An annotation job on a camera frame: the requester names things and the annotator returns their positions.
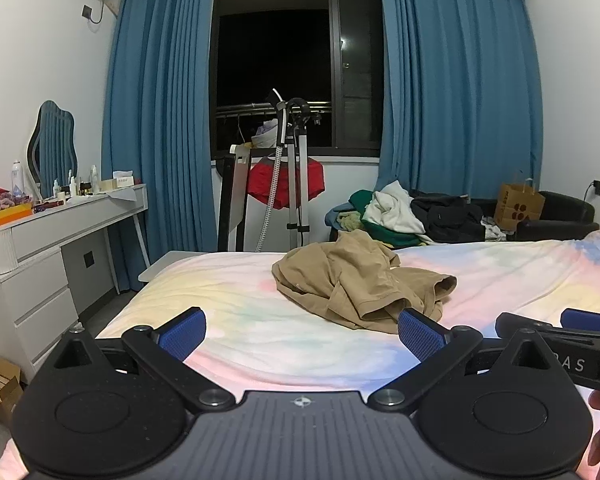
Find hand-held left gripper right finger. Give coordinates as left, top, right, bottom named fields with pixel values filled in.
left=367, top=307, right=551, bottom=413

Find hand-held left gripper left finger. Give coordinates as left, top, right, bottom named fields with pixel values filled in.
left=50, top=306, right=237, bottom=411

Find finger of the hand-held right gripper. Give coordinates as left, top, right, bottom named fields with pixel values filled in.
left=561, top=308, right=600, bottom=335
left=495, top=312, right=571, bottom=343

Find tan shirt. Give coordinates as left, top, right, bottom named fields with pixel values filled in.
left=271, top=230, right=458, bottom=331

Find pastel tie-dye bedsheet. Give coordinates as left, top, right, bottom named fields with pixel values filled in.
left=95, top=227, right=600, bottom=411

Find black sofa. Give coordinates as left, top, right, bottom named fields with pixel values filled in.
left=472, top=190, right=600, bottom=243

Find brown paper bag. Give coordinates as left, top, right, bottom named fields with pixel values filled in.
left=493, top=170, right=546, bottom=234

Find black jacket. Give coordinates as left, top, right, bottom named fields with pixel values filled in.
left=409, top=196, right=487, bottom=246

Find yellow-green towel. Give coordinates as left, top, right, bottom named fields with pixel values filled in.
left=336, top=211, right=365, bottom=234

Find black and white folded rack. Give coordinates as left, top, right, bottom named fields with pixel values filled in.
left=217, top=144, right=254, bottom=253

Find green garment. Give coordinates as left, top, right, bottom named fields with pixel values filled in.
left=349, top=189, right=421, bottom=248

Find white vanity desk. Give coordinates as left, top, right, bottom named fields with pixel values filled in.
left=0, top=182, right=152, bottom=387

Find red garment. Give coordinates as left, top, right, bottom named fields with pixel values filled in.
left=246, top=156, right=327, bottom=211

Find cardboard boxes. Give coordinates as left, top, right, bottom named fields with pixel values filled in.
left=0, top=355, right=25, bottom=427

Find garment steamer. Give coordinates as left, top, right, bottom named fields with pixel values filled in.
left=256, top=87, right=327, bottom=254

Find blue curtain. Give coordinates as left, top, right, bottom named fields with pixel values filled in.
left=101, top=0, right=217, bottom=294
left=375, top=0, right=544, bottom=206

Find orange tray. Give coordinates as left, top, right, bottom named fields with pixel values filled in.
left=0, top=205, right=34, bottom=232

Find wavy blue-framed mirror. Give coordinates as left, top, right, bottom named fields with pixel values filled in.
left=27, top=100, right=80, bottom=200

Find dark window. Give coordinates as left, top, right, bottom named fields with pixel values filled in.
left=210, top=0, right=386, bottom=162

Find grey bed frame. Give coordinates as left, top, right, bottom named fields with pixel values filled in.
left=138, top=250, right=207, bottom=284

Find grey wall socket with cable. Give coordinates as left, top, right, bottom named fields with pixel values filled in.
left=81, top=0, right=106, bottom=26

